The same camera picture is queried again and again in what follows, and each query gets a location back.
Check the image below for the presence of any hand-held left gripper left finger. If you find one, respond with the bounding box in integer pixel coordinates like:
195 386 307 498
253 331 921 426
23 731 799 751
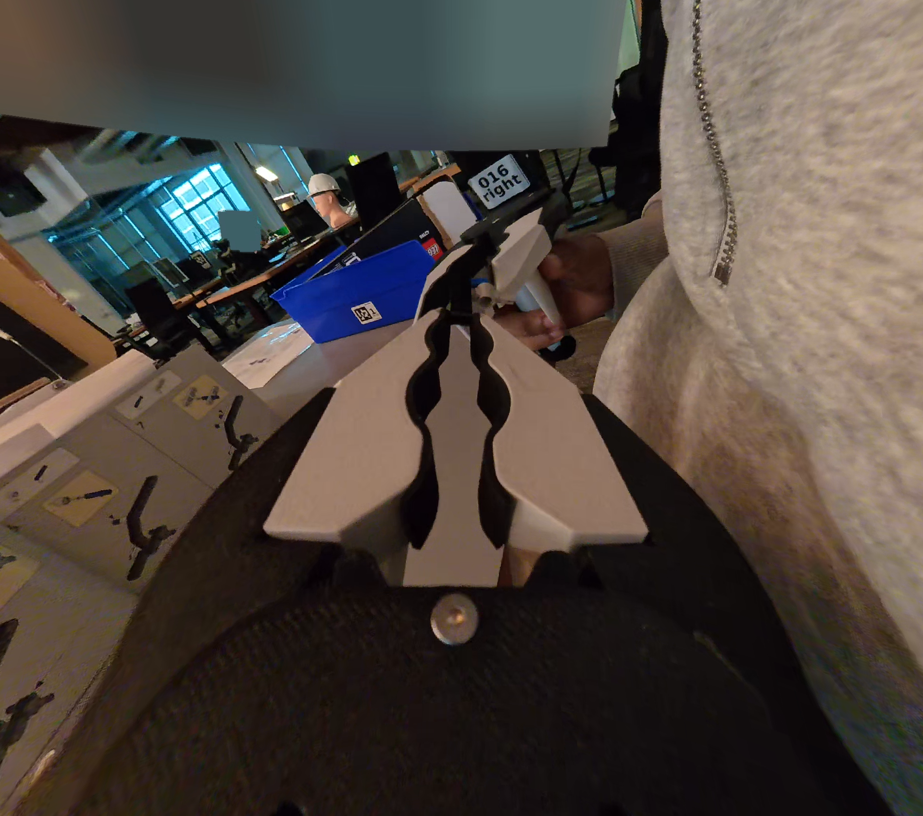
262 311 448 585

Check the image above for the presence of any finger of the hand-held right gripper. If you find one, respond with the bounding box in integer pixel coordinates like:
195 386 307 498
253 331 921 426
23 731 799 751
414 238 500 323
489 208 555 311

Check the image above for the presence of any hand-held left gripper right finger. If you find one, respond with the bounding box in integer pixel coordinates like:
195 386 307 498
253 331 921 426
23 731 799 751
467 317 650 556

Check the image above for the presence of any lego instruction booklet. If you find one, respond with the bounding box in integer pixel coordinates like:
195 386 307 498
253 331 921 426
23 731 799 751
0 347 286 788

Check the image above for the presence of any person's right hand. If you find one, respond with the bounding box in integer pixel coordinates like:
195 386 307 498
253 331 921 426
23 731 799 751
503 234 617 352

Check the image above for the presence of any white cardboard box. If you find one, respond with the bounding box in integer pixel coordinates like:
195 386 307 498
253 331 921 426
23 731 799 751
418 173 481 247

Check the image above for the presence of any black cardboard box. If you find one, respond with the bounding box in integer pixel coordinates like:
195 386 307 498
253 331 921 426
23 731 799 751
335 196 445 266

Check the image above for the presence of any blue plastic bin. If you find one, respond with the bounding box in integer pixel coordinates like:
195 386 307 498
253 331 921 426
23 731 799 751
270 239 438 346

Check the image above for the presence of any black monitor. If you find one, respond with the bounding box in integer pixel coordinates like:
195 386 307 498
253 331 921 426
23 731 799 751
345 151 405 233

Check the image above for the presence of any white printed paper sheet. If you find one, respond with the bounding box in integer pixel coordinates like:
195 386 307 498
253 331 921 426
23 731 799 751
222 319 323 392

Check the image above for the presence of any mannequin head with white helmet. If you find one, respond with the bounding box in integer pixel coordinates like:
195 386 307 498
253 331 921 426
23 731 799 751
306 173 359 230

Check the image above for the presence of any wooden desk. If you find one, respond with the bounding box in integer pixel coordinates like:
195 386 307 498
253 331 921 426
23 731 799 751
173 232 362 327

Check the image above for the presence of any black office chair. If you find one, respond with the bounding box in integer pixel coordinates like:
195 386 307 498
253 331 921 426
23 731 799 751
124 275 217 359
611 0 669 222

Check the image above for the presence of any grey zip hoodie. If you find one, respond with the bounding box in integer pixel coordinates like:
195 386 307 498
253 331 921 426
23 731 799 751
591 0 923 816

